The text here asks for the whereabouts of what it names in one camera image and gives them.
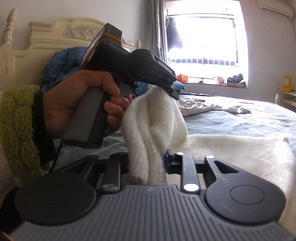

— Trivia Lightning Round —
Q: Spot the white fluffy deer sweater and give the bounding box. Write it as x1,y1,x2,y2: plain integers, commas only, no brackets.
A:
121,87,295,232

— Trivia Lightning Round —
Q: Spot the cream thin shirt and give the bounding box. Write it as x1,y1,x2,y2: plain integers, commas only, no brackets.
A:
176,98,251,116

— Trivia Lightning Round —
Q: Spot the green fleece left sleeve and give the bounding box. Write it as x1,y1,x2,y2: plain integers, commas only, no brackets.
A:
1,85,55,179

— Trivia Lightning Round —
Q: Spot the orange bag on windowsill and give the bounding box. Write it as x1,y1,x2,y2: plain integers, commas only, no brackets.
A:
177,74,188,83

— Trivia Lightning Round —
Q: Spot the cream carved headboard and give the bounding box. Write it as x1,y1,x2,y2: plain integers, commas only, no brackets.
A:
0,8,142,93

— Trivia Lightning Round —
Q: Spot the pink pot on windowsill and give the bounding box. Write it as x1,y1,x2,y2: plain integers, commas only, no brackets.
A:
216,76,225,85

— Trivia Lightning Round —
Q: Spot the grey bed blanket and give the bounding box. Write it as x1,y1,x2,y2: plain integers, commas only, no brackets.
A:
56,93,295,168

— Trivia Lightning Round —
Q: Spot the grey curtain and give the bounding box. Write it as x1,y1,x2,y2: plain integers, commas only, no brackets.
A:
147,0,168,63

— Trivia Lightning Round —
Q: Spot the white wooden desk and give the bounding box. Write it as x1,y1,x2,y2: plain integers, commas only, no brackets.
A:
275,91,296,112

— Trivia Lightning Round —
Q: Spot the yellow box on desk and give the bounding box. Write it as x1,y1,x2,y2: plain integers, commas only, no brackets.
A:
283,75,292,93

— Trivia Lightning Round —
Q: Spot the white wall air conditioner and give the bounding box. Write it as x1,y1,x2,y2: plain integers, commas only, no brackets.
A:
257,0,294,19

